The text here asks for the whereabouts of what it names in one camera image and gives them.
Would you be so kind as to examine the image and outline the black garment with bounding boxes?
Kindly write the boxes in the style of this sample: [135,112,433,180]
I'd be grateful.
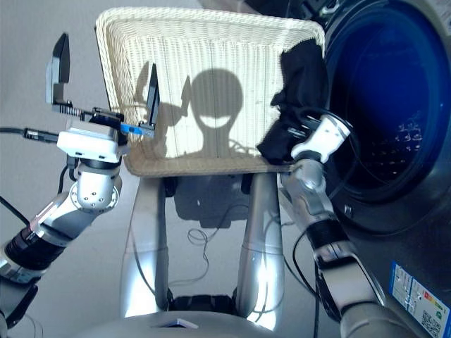
[255,37,331,167]

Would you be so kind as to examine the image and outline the pale woven basket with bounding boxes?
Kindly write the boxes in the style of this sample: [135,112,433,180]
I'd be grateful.
[94,6,328,177]

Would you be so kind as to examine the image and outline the grey washing machine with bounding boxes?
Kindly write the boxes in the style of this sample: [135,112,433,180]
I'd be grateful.
[242,0,451,338]

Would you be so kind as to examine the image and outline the colourful energy label sticker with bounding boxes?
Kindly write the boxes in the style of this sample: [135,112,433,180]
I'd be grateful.
[388,261,447,338]

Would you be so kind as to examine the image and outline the silver robot torso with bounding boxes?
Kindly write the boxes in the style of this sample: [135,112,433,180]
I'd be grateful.
[73,308,280,338]

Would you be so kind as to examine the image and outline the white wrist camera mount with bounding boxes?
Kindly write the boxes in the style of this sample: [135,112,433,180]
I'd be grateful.
[55,125,130,165]
[290,113,354,163]

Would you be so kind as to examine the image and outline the thin grey floor cable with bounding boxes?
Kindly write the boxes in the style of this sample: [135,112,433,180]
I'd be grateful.
[168,203,255,287]

